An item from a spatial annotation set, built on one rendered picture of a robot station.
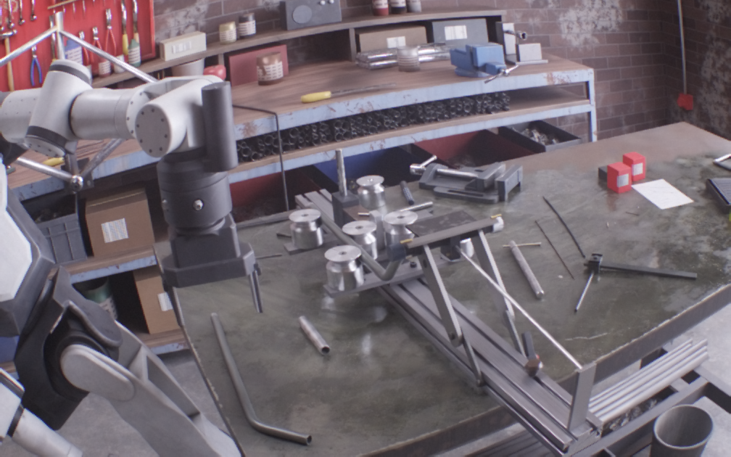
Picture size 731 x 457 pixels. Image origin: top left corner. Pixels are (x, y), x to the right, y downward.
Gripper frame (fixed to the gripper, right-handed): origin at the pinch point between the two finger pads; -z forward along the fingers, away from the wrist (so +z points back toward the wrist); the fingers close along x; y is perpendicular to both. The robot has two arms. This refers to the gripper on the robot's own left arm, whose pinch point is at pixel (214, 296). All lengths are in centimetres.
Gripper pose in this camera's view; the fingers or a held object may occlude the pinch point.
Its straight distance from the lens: 94.5
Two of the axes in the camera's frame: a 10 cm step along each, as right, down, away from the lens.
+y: -3.0, -3.2, 9.0
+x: 9.5, -1.9, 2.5
